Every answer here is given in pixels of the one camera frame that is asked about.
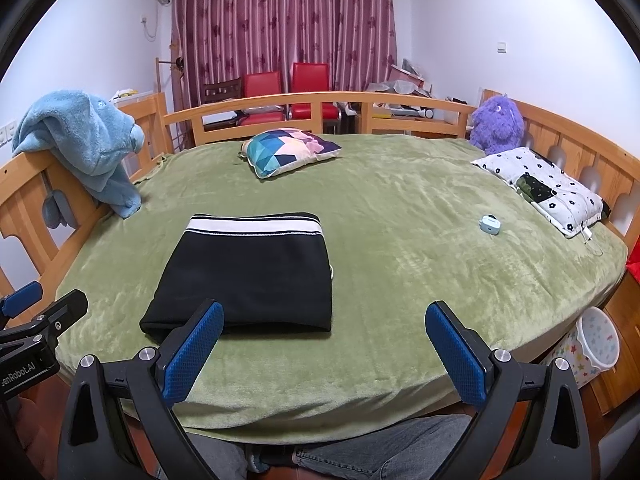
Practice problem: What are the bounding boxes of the wooden bed frame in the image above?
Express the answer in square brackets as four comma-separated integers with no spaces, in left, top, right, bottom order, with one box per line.
[0,89,640,321]

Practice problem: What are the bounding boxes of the person's grey jeans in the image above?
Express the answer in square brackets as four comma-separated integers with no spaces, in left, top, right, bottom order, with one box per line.
[145,412,481,480]

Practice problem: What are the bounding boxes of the wooden coat rack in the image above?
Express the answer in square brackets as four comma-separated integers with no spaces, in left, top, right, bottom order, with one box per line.
[155,35,188,153]

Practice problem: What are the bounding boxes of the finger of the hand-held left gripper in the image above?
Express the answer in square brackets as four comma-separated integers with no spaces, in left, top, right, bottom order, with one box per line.
[0,289,89,348]
[0,281,43,330]

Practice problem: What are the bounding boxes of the white charging cable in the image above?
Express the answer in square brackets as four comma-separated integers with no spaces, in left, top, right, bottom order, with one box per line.
[580,227,603,256]

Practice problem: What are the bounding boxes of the colourful geometric cushion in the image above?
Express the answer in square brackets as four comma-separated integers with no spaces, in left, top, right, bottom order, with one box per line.
[240,127,343,179]

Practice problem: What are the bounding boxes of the black pants with white stripe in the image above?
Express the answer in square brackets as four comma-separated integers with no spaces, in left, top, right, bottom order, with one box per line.
[139,212,335,346]

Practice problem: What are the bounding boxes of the purple plush toy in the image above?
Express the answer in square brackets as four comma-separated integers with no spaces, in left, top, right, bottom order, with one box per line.
[467,94,526,156]

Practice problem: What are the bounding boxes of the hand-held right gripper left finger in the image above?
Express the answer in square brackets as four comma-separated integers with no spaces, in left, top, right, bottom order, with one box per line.
[57,299,225,480]

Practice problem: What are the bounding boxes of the pink patterned curtain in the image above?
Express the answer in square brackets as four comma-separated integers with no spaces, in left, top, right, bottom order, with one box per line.
[170,0,398,113]

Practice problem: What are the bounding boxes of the red chair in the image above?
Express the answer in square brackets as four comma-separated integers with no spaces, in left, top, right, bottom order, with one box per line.
[235,71,286,128]
[287,62,341,131]

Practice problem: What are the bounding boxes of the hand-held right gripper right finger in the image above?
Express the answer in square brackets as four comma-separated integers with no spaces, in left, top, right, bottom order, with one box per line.
[425,301,593,480]

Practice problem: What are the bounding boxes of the dark green cloth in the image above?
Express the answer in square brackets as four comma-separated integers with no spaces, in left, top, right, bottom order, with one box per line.
[515,174,558,204]

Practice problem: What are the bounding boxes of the green fleece blanket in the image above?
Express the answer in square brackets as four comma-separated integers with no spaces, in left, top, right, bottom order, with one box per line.
[52,132,630,446]

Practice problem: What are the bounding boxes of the dark wooden chair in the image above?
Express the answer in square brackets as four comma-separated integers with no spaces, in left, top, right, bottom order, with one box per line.
[201,78,244,128]

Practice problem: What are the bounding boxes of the blue plush towel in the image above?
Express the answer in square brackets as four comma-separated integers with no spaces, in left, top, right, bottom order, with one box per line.
[11,90,146,228]

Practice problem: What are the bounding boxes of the white star-print bin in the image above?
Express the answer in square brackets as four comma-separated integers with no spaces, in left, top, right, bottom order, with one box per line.
[542,306,621,390]

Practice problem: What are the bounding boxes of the pile of boxes and bags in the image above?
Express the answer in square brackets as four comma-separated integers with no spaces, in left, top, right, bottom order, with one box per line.
[362,57,481,123]

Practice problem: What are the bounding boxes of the white flower-print pillow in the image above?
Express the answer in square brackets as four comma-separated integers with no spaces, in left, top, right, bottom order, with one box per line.
[471,147,611,239]

